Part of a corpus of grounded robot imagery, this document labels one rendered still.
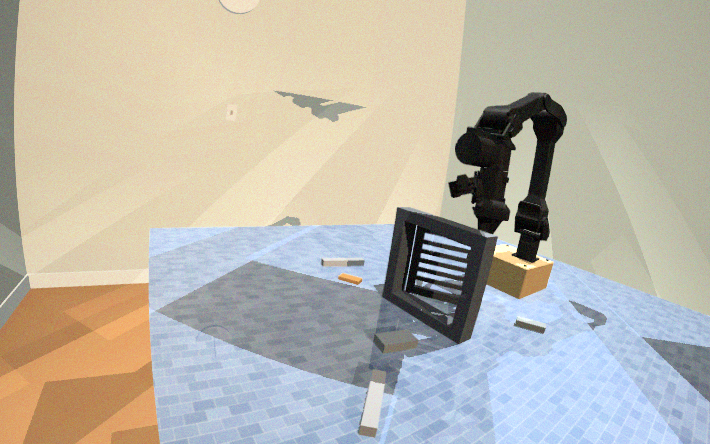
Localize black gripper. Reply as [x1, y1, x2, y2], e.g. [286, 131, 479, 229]
[471, 167, 510, 234]

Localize dark grey rectangular frame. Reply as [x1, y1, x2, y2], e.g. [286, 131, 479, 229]
[382, 207, 498, 344]

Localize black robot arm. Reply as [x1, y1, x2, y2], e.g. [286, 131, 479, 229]
[448, 92, 567, 263]

